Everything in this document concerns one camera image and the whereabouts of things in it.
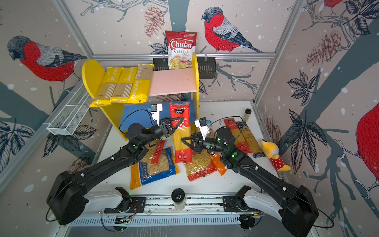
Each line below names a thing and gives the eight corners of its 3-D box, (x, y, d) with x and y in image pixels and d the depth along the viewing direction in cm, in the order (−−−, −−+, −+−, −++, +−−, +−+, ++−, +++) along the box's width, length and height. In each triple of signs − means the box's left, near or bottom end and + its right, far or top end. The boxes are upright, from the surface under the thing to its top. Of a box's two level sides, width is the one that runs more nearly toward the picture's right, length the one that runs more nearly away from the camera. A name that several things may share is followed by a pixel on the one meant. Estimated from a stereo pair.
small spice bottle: (242, 120, 109) (244, 114, 103) (243, 114, 113) (246, 107, 107) (247, 122, 108) (250, 115, 102) (248, 115, 112) (251, 109, 106)
